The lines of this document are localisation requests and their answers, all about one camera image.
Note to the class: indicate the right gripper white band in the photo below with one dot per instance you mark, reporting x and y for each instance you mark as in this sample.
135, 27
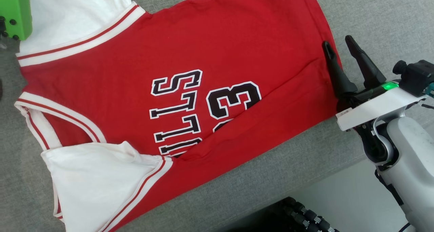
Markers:
379, 106

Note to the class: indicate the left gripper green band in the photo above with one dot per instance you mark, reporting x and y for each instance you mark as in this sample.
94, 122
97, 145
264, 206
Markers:
13, 11

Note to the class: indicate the red white basketball jersey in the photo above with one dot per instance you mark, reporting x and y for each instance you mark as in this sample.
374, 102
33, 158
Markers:
237, 38

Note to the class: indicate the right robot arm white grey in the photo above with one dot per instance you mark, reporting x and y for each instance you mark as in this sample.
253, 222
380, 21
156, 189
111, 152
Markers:
413, 157

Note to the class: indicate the black ribbed robot base wheel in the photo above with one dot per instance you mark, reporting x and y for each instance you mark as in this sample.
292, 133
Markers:
298, 215

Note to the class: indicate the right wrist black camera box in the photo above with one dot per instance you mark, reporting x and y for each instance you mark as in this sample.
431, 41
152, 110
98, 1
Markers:
417, 76

